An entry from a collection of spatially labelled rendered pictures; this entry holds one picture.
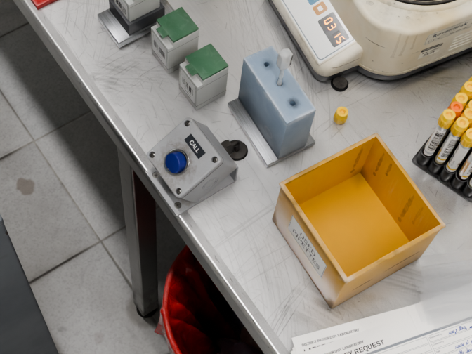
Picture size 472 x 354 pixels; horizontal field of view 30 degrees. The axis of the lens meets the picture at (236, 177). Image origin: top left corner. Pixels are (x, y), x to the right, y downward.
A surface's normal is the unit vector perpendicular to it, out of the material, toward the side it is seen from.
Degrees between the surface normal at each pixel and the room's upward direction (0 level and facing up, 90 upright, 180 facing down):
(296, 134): 90
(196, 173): 30
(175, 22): 0
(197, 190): 90
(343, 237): 0
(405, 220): 90
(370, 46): 90
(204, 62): 0
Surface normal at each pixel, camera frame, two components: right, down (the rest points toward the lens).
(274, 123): -0.87, 0.42
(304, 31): -0.32, -0.25
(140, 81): 0.07, -0.44
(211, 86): 0.57, 0.76
